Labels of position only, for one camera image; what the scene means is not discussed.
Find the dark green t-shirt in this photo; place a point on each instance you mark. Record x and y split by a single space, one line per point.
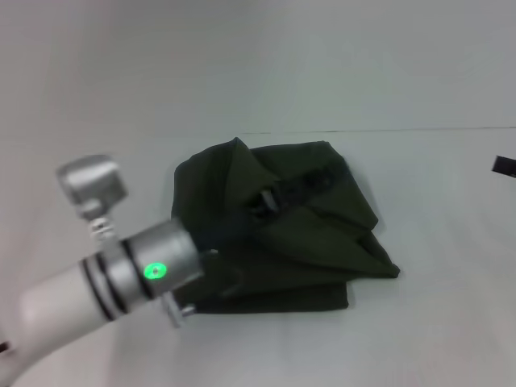
306 250

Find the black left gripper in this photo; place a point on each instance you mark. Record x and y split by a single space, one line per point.
242 225

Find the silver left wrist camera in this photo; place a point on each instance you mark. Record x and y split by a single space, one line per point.
94 185

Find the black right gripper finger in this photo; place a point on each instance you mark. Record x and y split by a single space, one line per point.
504 166

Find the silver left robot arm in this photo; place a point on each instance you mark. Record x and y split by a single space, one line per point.
101 290

